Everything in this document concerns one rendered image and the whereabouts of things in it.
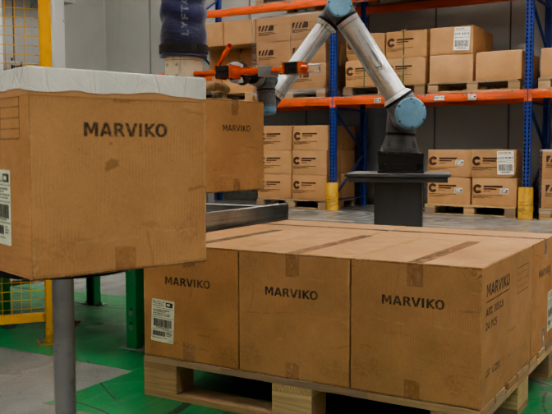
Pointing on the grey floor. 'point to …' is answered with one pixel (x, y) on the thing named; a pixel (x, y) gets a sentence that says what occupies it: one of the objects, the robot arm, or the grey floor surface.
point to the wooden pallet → (287, 389)
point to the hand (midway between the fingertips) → (232, 71)
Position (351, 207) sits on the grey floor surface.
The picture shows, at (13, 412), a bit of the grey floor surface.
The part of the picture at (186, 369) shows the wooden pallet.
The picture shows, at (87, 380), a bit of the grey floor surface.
